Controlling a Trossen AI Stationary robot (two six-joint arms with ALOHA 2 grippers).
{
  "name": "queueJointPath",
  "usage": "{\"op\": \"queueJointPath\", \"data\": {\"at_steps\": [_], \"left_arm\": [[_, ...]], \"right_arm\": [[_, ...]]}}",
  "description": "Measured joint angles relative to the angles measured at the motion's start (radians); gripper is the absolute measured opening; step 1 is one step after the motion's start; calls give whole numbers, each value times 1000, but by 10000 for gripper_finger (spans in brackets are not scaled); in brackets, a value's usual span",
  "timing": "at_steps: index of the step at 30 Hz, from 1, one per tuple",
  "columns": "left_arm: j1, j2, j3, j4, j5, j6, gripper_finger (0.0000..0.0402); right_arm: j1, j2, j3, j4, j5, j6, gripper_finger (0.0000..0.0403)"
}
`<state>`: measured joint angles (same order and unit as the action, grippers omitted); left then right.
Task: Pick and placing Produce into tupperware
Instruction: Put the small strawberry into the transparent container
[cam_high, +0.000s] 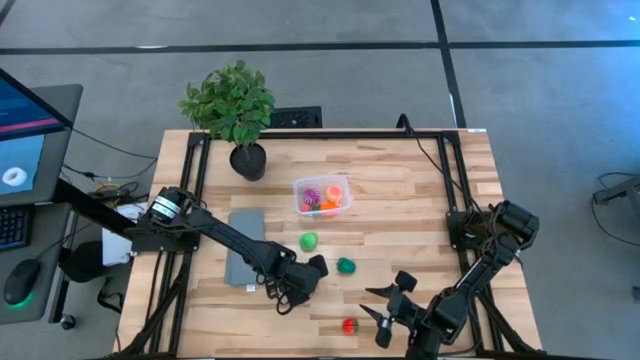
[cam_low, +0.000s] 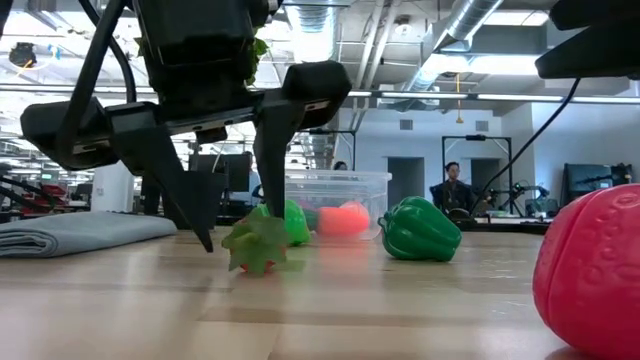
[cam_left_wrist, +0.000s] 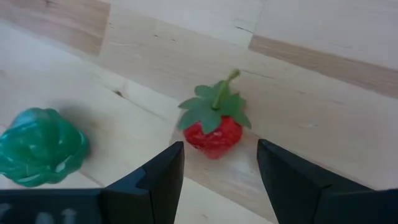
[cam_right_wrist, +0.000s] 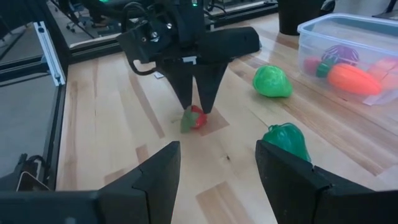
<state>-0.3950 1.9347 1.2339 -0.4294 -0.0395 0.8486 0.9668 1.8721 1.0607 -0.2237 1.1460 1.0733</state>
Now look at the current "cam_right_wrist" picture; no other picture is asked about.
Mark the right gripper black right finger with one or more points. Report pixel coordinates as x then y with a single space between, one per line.
295 193

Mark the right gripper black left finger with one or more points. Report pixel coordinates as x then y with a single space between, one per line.
149 193

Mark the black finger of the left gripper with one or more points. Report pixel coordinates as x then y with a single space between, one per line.
210 84
183 84

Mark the red toy strawberry green leaves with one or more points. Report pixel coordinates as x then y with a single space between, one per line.
196 119

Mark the dark green toy bell pepper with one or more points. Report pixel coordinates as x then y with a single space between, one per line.
287 140

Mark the light green toy fruit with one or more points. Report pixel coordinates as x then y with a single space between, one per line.
272 81

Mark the large red toy fruit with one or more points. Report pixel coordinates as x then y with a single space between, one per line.
311 65

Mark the purple white toy onion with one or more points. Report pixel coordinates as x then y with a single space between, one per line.
340 54

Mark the orange toy carrot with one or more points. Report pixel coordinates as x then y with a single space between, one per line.
354 82

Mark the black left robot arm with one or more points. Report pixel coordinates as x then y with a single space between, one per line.
183 18

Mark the clear plastic tupperware container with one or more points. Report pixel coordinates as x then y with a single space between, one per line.
342 31

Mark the small white tag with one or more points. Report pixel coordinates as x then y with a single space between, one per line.
159 75

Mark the silver aluminium bar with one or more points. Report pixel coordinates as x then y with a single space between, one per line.
49 53

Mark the black aluminium table frame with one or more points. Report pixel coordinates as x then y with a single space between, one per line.
93 55

